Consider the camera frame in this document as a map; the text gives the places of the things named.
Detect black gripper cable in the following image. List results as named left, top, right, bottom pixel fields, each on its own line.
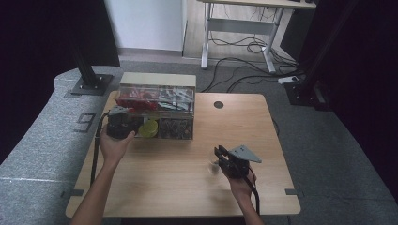
left=245, top=168, right=262, bottom=217
left=89, top=111, right=111, bottom=189

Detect clear acrylic organizer box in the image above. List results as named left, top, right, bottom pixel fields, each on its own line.
left=115, top=71, right=197, bottom=141

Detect pile of silver packets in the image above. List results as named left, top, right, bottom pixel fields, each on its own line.
left=157, top=87, right=195, bottom=112

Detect person's left hand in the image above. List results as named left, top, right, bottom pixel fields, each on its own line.
left=99, top=128, right=137, bottom=168

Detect white-legged desk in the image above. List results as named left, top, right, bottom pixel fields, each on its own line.
left=196, top=0, right=317, bottom=75

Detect pile of red packets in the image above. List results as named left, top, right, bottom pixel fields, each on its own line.
left=114, top=87, right=160, bottom=113

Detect black floor cables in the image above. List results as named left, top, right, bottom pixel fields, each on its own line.
left=200, top=29, right=306, bottom=94

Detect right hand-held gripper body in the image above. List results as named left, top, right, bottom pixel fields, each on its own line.
left=221, top=144, right=263, bottom=180

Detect white panel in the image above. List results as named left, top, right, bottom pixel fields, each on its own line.
left=103, top=0, right=189, bottom=53

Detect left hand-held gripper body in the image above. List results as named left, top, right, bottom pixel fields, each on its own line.
left=105, top=105, right=136, bottom=141

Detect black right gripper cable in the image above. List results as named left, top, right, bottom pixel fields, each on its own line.
left=245, top=168, right=262, bottom=217

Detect black metal stand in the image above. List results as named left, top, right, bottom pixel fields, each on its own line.
left=69, top=37, right=115, bottom=97
left=283, top=0, right=360, bottom=111

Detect person's right hand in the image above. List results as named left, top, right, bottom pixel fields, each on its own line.
left=221, top=168, right=258, bottom=202

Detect yellow-green dried fruit slices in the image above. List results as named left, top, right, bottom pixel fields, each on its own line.
left=137, top=119, right=160, bottom=139

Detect dark dried tea pieces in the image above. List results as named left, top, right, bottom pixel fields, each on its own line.
left=158, top=118, right=192, bottom=140

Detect white power strip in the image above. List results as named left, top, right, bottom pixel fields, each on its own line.
left=277, top=75, right=299, bottom=85

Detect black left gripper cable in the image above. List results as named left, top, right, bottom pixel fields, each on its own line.
left=89, top=111, right=111, bottom=189

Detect clear glass cup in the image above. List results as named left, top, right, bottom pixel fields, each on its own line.
left=207, top=149, right=222, bottom=174

